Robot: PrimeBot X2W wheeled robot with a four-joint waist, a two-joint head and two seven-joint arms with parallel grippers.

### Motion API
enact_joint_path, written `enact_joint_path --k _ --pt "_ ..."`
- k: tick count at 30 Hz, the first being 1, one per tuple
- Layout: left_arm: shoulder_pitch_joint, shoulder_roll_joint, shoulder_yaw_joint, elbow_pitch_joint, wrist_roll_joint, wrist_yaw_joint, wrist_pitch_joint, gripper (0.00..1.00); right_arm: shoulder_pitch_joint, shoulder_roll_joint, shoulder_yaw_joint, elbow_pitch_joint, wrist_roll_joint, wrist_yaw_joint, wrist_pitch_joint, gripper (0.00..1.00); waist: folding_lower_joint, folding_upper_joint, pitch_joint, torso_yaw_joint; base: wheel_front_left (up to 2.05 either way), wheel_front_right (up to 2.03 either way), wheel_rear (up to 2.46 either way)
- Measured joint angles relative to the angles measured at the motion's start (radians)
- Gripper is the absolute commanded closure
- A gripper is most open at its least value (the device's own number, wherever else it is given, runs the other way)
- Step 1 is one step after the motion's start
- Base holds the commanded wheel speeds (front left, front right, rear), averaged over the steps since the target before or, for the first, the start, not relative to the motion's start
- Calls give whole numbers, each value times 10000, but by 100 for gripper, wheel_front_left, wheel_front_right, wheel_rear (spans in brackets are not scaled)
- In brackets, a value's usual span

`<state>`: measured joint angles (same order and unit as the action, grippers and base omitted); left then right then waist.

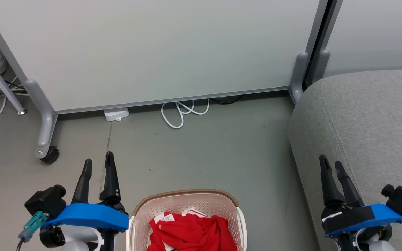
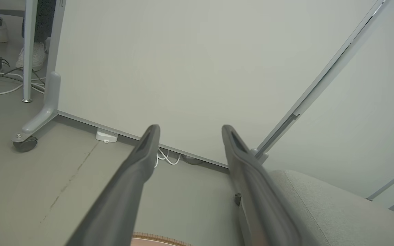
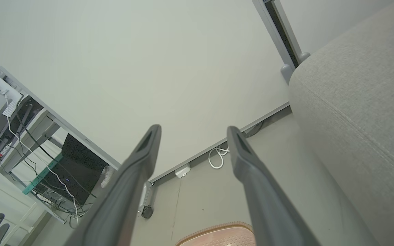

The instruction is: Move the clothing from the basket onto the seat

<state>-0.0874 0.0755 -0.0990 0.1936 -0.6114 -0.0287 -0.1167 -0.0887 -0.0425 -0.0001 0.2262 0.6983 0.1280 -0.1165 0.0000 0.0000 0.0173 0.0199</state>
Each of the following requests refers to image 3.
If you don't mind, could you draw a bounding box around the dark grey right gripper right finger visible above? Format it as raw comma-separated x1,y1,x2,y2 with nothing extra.
227,126,321,246

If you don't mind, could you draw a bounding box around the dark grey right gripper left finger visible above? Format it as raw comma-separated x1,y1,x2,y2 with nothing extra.
64,124,162,246

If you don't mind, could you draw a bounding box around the grey fabric sofa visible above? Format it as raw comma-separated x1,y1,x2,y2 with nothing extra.
289,0,394,246

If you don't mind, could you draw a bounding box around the grey partition leg with caster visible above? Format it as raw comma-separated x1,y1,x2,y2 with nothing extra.
137,181,153,216

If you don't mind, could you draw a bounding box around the black computer tower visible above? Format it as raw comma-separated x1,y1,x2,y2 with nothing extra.
41,133,110,205

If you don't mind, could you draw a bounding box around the white perforated laundry basket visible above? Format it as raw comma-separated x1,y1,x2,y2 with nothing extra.
175,222,256,246

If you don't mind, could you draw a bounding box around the white power adapter box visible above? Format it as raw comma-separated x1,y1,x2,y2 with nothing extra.
175,163,191,178

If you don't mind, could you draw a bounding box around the teal shelf board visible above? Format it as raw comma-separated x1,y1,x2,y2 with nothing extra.
22,153,63,195

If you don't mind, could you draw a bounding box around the black monitor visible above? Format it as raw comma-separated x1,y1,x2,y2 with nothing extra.
0,96,43,138

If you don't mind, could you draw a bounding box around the wide white partition panel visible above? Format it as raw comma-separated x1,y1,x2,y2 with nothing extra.
0,0,290,183

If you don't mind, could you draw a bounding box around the black cable bundle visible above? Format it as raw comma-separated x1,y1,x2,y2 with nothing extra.
0,96,96,227

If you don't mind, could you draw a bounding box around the looped white cable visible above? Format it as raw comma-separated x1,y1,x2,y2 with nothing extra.
208,144,231,169

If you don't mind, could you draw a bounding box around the black cable under partition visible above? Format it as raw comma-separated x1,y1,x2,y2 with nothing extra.
243,120,265,138

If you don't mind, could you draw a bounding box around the thin white cable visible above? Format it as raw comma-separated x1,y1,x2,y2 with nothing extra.
5,92,80,226

